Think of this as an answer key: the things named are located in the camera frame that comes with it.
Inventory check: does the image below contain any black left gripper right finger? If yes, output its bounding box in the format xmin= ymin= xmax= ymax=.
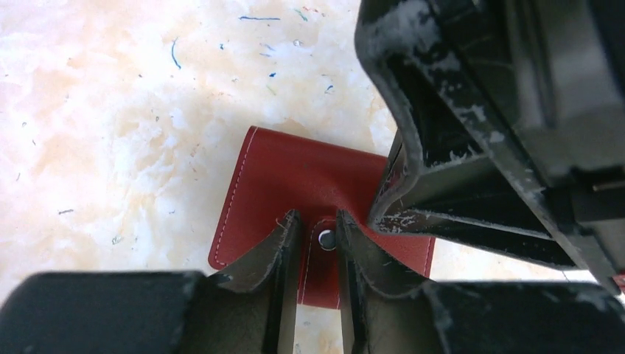
xmin=335 ymin=210 xmax=440 ymax=353

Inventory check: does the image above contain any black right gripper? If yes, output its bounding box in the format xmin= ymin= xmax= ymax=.
xmin=355 ymin=1 xmax=624 ymax=294

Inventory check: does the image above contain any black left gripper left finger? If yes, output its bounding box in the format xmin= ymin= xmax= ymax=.
xmin=205 ymin=209 xmax=301 ymax=353

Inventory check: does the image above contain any red leather card holder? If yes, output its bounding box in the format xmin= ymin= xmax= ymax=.
xmin=208 ymin=125 xmax=436 ymax=310

